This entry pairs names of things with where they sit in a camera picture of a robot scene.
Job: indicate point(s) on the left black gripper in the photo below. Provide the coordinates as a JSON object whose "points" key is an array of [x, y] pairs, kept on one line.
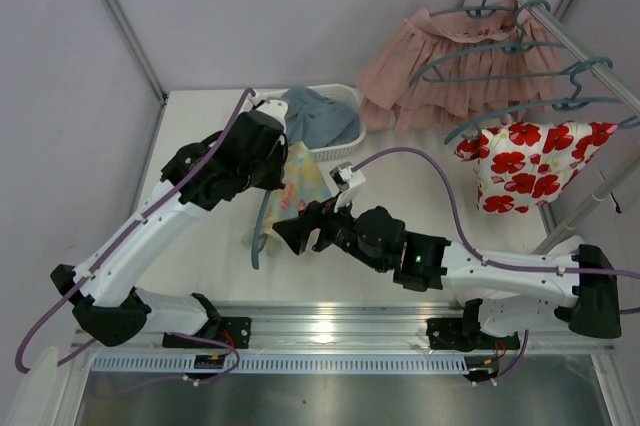
{"points": [[273, 166]]}

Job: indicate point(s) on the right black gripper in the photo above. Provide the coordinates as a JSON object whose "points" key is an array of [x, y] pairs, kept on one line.
{"points": [[318, 226]]}

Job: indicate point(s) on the pastel floral skirt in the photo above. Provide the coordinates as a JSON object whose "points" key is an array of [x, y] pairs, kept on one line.
{"points": [[303, 183]]}

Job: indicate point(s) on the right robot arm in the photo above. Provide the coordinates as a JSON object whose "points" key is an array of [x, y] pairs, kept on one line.
{"points": [[502, 293]]}

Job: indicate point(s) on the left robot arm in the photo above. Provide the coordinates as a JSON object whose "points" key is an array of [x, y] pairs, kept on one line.
{"points": [[107, 304]]}

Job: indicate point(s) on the pink ruffled skirt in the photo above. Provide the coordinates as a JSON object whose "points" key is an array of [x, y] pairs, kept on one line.
{"points": [[390, 102]]}

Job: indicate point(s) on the red poppy skirt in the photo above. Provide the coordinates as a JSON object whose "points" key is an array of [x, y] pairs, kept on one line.
{"points": [[523, 165]]}

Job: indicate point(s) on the teal hanger with pink skirt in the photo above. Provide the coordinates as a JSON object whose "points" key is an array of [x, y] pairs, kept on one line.
{"points": [[476, 12]]}

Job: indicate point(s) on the teal empty hanger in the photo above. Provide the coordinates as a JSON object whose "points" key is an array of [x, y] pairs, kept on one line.
{"points": [[506, 46]]}

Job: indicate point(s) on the blue grey cloth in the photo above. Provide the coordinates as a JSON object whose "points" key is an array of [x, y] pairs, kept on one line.
{"points": [[318, 121]]}

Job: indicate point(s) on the white plastic basket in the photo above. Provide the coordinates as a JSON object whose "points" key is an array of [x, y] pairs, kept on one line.
{"points": [[338, 92]]}

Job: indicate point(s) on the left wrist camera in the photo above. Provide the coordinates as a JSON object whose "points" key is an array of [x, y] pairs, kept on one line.
{"points": [[276, 108]]}

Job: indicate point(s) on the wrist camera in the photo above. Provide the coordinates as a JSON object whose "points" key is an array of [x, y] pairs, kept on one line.
{"points": [[349, 182], [276, 108]]}

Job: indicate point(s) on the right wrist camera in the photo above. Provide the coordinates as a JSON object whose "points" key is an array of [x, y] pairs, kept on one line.
{"points": [[349, 182]]}

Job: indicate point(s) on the aluminium mounting rail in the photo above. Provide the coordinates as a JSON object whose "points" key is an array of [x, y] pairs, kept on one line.
{"points": [[337, 328]]}

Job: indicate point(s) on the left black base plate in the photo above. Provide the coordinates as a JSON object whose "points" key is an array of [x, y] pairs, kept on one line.
{"points": [[234, 331]]}

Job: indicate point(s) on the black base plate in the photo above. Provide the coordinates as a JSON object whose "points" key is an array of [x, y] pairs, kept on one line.
{"points": [[234, 331], [464, 336]]}

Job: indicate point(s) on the white slotted cable duct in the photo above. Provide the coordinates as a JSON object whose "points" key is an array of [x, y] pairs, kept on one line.
{"points": [[250, 363]]}

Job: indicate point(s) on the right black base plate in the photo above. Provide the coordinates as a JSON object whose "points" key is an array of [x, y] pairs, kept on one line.
{"points": [[464, 336]]}

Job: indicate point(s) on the metal clothes rail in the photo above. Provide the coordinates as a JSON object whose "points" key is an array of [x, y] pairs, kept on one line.
{"points": [[597, 65]]}

